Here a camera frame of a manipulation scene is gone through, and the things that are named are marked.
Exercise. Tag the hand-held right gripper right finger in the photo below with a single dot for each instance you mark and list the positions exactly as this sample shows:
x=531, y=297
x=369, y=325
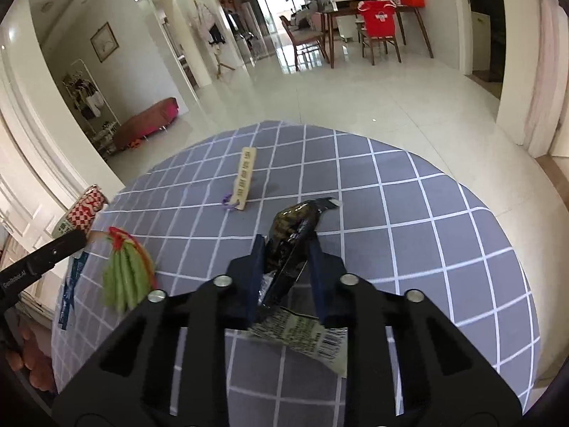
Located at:
x=318, y=271

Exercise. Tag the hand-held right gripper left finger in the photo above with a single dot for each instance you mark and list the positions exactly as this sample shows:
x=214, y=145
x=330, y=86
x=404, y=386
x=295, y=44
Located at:
x=255, y=271

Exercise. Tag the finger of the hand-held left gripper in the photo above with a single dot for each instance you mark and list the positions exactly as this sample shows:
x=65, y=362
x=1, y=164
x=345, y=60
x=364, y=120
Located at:
x=64, y=247

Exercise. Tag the person's left hand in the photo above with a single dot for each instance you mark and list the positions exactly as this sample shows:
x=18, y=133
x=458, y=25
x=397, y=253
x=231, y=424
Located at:
x=31, y=364

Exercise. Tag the red white checkered container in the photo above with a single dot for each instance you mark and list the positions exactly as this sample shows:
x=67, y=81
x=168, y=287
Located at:
x=86, y=207

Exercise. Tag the blue wrapper packet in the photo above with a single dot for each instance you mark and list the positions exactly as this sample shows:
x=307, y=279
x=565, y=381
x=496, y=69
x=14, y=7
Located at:
x=71, y=293

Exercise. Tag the white panelled door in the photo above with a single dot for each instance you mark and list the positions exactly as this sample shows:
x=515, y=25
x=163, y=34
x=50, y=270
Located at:
x=22, y=218

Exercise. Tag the green pea pod toy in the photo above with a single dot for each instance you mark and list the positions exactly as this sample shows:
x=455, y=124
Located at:
x=126, y=275

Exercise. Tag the grey checked tablecloth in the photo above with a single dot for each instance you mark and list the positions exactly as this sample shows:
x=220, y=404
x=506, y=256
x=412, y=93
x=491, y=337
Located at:
x=400, y=231

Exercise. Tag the dark red upholstered bench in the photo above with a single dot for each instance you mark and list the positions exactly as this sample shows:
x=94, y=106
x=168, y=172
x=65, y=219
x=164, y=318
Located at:
x=146, y=120

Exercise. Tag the white metal clothes rack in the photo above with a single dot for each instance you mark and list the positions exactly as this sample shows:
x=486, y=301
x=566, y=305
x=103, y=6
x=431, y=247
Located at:
x=86, y=93

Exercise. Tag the framed ink painting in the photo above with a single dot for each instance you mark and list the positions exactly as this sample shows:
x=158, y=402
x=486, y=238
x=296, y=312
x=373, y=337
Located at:
x=105, y=42

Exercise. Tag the wooden dining chair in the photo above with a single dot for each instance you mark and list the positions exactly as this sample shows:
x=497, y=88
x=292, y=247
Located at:
x=306, y=38
x=380, y=46

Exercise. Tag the wooden coat rack with clothes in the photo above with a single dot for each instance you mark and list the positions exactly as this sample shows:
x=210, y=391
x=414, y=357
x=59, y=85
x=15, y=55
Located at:
x=204, y=22

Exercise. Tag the red chair cover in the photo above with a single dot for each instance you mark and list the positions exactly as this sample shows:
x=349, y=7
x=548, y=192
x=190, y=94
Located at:
x=378, y=20

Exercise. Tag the dark wooden dining table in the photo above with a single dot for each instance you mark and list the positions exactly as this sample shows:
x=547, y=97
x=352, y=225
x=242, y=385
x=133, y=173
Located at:
x=331, y=12

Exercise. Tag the grey sofa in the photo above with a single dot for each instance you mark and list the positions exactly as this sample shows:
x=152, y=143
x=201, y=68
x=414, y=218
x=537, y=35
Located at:
x=304, y=11

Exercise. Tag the pink floral door curtain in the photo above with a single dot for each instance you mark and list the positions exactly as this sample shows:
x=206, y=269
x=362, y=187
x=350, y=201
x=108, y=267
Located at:
x=544, y=75

